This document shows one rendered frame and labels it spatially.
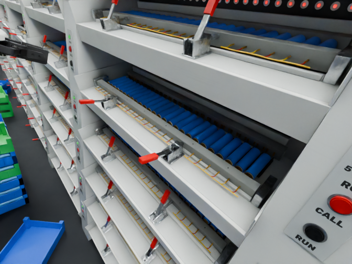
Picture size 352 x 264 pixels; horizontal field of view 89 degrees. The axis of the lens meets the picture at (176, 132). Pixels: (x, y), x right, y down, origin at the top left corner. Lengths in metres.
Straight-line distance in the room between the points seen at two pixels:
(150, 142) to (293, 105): 0.28
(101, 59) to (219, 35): 0.45
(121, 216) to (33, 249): 0.66
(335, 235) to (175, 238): 0.32
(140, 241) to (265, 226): 0.48
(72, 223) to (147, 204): 0.87
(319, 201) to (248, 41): 0.22
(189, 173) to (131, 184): 0.26
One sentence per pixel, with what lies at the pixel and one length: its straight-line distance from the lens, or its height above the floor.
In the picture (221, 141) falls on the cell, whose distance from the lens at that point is 0.37.
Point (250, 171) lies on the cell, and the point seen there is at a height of 0.91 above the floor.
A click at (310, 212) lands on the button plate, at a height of 0.96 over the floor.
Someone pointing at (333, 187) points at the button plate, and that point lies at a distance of 0.22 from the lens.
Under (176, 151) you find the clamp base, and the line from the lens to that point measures 0.34.
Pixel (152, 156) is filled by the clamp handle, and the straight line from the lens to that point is 0.31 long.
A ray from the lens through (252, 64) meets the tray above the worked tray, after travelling 0.27.
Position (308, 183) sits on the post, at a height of 0.99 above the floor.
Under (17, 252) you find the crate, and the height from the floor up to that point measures 0.00.
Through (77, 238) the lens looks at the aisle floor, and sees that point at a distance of 1.28.
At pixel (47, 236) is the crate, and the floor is 0.00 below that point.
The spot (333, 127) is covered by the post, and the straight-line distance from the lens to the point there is 0.21.
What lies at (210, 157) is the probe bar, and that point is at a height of 0.91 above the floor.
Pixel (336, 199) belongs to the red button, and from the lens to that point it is 0.22.
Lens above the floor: 1.09
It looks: 28 degrees down
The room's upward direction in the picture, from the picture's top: 13 degrees clockwise
